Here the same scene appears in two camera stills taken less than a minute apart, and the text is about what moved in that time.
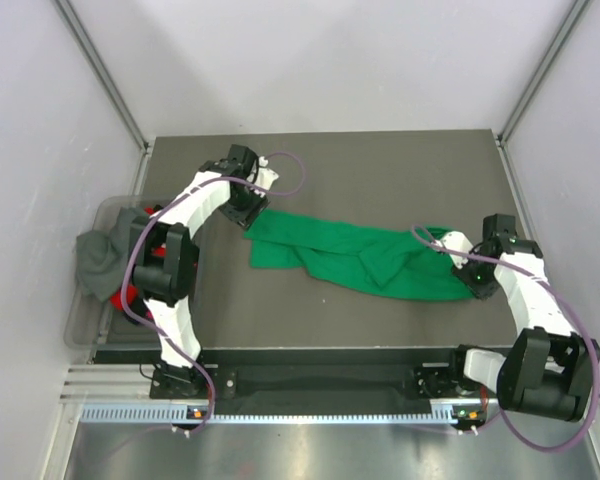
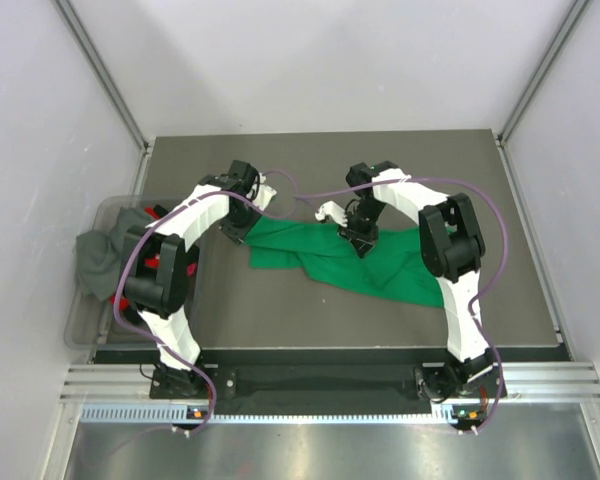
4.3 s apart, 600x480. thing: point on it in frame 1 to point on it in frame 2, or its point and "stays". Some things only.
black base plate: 310,383 stays
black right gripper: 481,291 to 363,242
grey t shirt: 102,255 stays
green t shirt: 393,261 stays
